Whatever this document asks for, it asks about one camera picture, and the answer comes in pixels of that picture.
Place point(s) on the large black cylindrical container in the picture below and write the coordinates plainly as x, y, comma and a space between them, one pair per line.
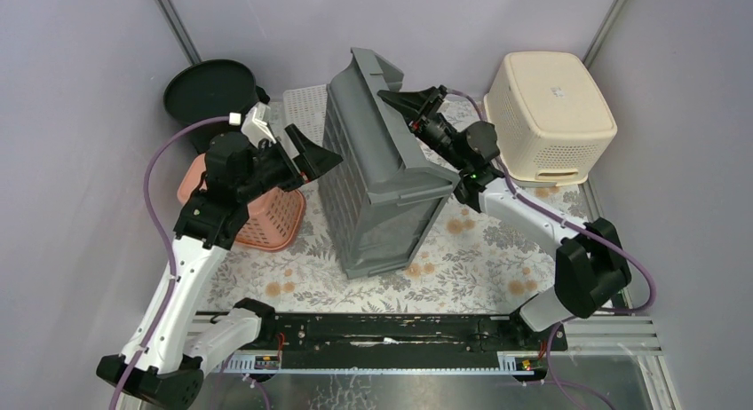
212, 88

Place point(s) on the floral patterned table mat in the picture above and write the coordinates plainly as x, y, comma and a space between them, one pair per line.
468, 263

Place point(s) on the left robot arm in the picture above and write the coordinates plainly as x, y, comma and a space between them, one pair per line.
161, 364

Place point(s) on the cream plastic tub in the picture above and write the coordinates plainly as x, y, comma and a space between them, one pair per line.
551, 119

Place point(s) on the black mounting base rail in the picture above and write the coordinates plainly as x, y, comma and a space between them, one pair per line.
330, 342

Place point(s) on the pink perforated basket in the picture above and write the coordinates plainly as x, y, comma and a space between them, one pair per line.
271, 221

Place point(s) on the grey plastic crate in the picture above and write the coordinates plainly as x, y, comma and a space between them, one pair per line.
382, 200

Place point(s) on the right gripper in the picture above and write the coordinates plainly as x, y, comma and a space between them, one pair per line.
420, 106

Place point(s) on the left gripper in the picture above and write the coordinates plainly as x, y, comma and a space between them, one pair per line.
296, 162

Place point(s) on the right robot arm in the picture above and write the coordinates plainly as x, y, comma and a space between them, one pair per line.
590, 266

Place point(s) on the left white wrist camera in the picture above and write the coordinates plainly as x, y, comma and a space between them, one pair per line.
255, 124

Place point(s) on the white perforated plastic basket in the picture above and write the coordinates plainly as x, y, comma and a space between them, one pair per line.
306, 107

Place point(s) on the black cloth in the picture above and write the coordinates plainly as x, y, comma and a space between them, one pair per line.
262, 95

